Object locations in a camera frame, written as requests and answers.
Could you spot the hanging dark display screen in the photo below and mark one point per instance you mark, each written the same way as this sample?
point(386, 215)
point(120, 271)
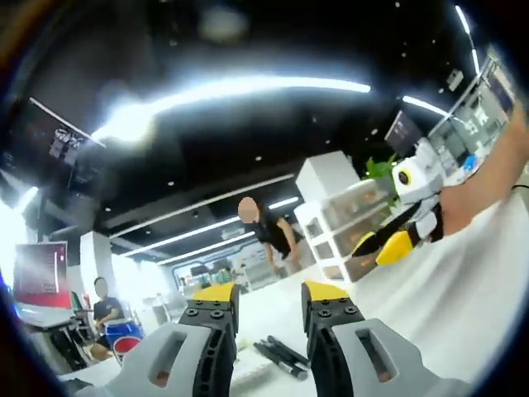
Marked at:
point(403, 130)

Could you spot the ceiling projector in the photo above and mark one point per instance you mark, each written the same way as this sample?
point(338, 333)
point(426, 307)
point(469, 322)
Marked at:
point(454, 80)

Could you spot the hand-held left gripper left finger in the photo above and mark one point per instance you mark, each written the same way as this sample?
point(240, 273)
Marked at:
point(211, 306)

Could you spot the white square pillar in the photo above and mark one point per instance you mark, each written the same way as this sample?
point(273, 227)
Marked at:
point(326, 173)

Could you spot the red-lit monitor screen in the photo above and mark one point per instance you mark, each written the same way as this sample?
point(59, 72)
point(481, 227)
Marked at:
point(39, 269)

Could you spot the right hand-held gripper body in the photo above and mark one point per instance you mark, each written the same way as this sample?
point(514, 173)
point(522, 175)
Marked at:
point(421, 182)

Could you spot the person's right hand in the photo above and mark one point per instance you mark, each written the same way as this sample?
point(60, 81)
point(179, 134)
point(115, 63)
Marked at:
point(458, 211)

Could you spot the green plant in white pot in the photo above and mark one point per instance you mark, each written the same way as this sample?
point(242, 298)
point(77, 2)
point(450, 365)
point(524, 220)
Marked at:
point(378, 169)

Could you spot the black pen with silver end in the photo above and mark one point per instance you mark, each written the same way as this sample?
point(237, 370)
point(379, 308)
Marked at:
point(280, 361)

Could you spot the white plastic drawer organizer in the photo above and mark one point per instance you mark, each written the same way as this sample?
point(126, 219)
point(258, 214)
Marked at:
point(343, 231)

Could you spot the short ceiling light strip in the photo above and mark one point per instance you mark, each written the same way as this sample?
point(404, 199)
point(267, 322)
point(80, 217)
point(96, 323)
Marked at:
point(425, 105)

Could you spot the long ceiling light strip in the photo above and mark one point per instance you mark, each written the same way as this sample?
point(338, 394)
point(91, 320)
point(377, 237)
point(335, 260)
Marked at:
point(248, 87)

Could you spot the hanging dark ceiling sign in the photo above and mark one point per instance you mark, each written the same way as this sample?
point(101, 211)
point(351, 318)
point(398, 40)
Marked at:
point(66, 144)

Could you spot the white desk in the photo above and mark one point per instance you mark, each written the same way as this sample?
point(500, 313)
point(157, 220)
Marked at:
point(413, 310)

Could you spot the blue container with round logo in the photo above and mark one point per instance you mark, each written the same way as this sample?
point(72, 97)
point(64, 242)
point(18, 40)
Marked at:
point(124, 343)

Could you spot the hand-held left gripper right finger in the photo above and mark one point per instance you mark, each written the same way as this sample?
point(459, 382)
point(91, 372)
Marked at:
point(326, 310)

